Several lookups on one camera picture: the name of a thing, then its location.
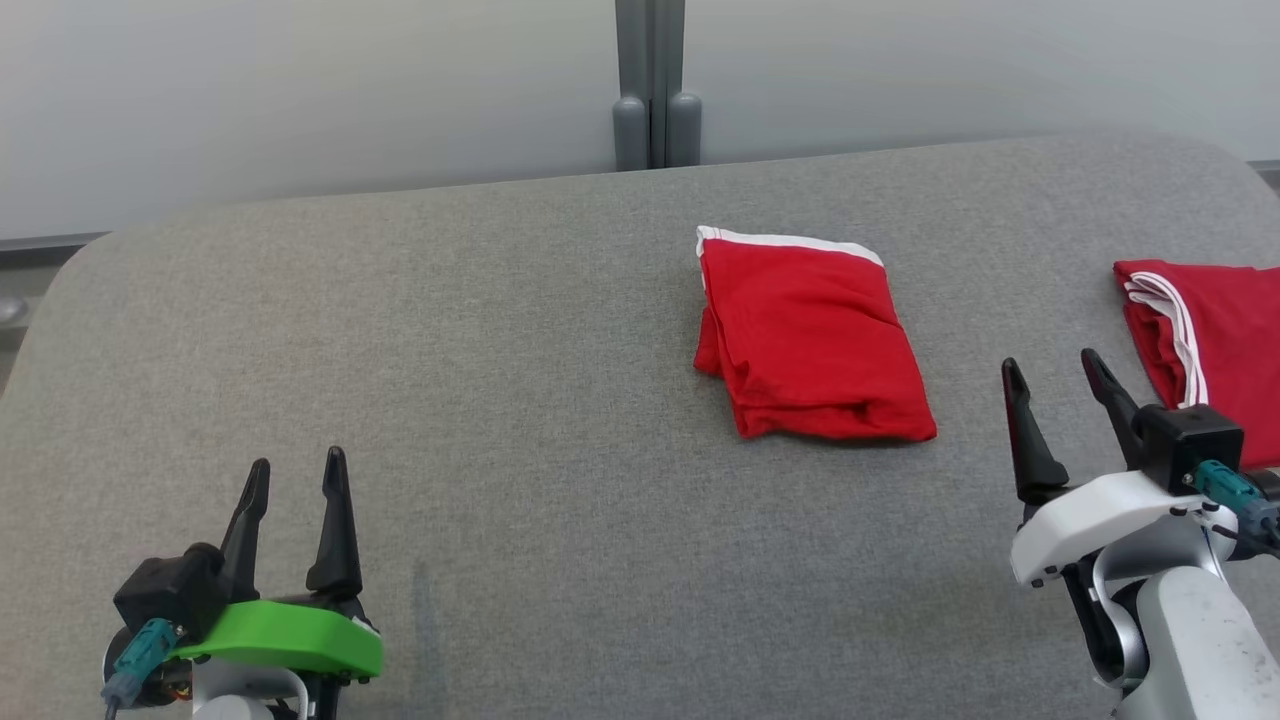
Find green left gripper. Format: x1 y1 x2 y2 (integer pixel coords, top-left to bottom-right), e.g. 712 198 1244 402
170 447 385 682

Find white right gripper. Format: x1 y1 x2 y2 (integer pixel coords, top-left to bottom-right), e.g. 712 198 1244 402
1002 348 1242 687

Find red and white basketball jersey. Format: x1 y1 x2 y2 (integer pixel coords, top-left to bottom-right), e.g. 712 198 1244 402
1113 259 1280 471

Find red shorts with white stripes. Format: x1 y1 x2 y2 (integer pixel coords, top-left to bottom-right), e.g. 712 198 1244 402
693 225 939 443

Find grey fabric upholstered surface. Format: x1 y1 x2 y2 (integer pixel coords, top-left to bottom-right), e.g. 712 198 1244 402
0 130 1280 720

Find grey double partition post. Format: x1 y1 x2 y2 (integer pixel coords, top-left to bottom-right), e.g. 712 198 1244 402
612 0 703 171

